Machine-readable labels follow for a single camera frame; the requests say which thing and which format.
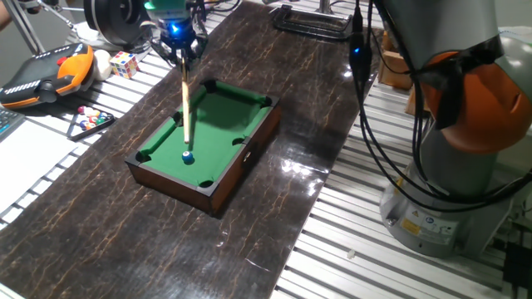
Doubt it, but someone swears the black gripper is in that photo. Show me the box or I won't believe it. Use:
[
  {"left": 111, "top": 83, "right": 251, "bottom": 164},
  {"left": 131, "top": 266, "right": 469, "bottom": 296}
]
[{"left": 160, "top": 18, "right": 209, "bottom": 71}]

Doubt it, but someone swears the wooden pool cue stick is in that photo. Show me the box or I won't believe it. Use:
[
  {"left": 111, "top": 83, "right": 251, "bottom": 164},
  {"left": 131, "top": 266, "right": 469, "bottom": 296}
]
[{"left": 180, "top": 49, "right": 191, "bottom": 145}]

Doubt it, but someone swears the mini green pool table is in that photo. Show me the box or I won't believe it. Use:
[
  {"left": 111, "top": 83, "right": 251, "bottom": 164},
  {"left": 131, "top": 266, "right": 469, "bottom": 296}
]
[{"left": 124, "top": 78, "right": 283, "bottom": 217}]

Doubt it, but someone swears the black triangle ball rack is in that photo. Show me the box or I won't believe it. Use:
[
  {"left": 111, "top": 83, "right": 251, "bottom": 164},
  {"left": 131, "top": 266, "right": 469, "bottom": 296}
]
[{"left": 66, "top": 105, "right": 116, "bottom": 142}]

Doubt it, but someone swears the Rubik's cube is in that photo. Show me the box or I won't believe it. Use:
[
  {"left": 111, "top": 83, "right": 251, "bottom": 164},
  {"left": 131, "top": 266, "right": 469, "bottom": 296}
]
[{"left": 109, "top": 51, "right": 140, "bottom": 80}]

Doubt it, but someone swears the black filament spool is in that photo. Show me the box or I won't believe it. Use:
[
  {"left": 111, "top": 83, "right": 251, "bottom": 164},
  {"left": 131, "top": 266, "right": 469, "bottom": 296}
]
[{"left": 82, "top": 0, "right": 153, "bottom": 47}]

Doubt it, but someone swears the white rounded object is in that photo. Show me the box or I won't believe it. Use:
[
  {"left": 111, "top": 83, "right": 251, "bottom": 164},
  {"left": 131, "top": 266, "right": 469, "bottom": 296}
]
[{"left": 91, "top": 48, "right": 113, "bottom": 82}]

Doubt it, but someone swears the orange and black teach pendant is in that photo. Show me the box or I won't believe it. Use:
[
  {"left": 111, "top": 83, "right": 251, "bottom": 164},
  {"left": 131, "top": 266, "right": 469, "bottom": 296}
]
[{"left": 0, "top": 42, "right": 96, "bottom": 110}]

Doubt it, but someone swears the grey tripod stand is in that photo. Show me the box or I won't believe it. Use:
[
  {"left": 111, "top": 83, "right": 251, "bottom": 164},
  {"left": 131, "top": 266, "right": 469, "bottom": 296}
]
[{"left": 2, "top": 0, "right": 84, "bottom": 55}]

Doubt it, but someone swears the large white paper sheet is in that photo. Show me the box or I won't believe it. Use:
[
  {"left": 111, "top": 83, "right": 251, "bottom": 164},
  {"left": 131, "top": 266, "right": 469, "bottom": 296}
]
[{"left": 0, "top": 120, "right": 80, "bottom": 213}]

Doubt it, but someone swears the dark marble pattern mat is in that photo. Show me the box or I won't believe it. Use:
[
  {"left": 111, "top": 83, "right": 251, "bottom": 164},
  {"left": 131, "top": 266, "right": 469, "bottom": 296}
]
[{"left": 0, "top": 0, "right": 386, "bottom": 299}]

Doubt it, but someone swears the open cardboard box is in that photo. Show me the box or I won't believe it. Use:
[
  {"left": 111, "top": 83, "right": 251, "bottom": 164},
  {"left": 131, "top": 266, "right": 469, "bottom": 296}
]
[{"left": 377, "top": 32, "right": 415, "bottom": 91}]

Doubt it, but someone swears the black clamp frame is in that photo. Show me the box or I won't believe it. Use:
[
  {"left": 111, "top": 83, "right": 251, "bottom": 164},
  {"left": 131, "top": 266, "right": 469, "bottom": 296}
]
[{"left": 272, "top": 3, "right": 354, "bottom": 42}]

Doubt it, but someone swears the black cable connector box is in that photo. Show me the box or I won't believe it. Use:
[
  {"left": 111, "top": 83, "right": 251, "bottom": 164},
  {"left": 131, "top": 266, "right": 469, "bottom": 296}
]
[{"left": 348, "top": 32, "right": 373, "bottom": 82}]

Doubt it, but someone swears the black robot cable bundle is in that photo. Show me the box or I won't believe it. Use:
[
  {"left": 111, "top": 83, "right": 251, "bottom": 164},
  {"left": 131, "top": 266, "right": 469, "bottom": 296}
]
[{"left": 348, "top": 0, "right": 532, "bottom": 213}]

